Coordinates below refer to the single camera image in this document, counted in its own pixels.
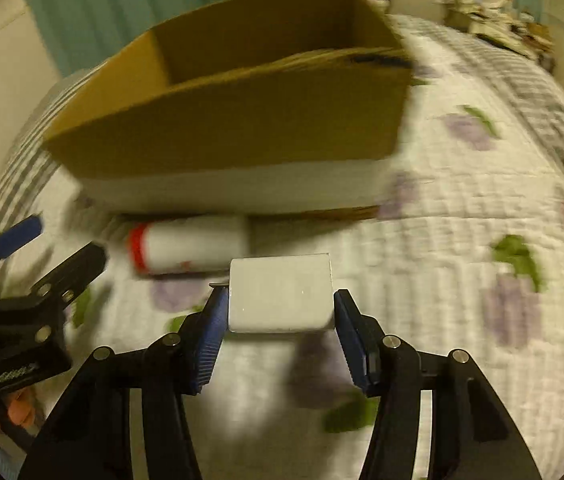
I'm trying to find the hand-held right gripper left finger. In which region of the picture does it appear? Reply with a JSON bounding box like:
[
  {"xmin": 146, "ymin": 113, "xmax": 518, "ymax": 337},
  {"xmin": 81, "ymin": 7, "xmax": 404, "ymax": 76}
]
[{"xmin": 18, "ymin": 287, "xmax": 231, "ymax": 480}]

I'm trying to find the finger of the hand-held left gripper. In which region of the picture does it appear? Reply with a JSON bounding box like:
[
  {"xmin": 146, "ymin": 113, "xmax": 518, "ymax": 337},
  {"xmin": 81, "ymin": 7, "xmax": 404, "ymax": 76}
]
[
  {"xmin": 27, "ymin": 241, "xmax": 109, "ymax": 311},
  {"xmin": 0, "ymin": 215, "xmax": 44, "ymax": 301}
]

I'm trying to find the green curtain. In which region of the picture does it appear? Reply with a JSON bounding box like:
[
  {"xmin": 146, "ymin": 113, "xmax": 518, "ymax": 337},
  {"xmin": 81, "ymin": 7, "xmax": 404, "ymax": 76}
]
[{"xmin": 19, "ymin": 0, "xmax": 313, "ymax": 77}]

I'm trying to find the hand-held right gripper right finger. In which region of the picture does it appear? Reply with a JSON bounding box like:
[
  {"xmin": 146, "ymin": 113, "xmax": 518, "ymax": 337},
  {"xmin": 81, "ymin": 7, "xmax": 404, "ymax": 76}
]
[{"xmin": 333, "ymin": 288, "xmax": 547, "ymax": 480}]

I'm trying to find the white dressing table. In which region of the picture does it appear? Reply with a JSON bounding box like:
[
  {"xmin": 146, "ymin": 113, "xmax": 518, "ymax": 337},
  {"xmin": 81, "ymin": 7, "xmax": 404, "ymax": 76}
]
[{"xmin": 362, "ymin": 0, "xmax": 559, "ymax": 73}]

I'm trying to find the brown cardboard box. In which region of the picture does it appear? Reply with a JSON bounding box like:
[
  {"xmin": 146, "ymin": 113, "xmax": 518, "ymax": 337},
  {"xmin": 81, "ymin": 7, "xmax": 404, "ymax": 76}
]
[{"xmin": 42, "ymin": 0, "xmax": 417, "ymax": 217}]

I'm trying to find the floral quilted mat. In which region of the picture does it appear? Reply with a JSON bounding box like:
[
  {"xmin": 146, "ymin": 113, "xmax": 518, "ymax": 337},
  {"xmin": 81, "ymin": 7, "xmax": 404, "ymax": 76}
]
[{"xmin": 0, "ymin": 15, "xmax": 564, "ymax": 480}]

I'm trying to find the person's left hand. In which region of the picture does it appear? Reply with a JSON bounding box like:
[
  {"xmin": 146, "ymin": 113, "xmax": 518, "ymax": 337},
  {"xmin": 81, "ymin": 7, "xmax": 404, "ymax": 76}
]
[{"xmin": 0, "ymin": 389, "xmax": 47, "ymax": 450}]

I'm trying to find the white can with red cap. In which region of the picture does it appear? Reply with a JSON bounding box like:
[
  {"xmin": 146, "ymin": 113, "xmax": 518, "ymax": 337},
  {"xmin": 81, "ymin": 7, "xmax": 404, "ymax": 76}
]
[{"xmin": 127, "ymin": 214, "xmax": 251, "ymax": 277}]

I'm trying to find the white power adapter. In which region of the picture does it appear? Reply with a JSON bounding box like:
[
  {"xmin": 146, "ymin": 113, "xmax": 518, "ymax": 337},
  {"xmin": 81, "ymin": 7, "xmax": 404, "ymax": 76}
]
[{"xmin": 211, "ymin": 253, "xmax": 336, "ymax": 335}]

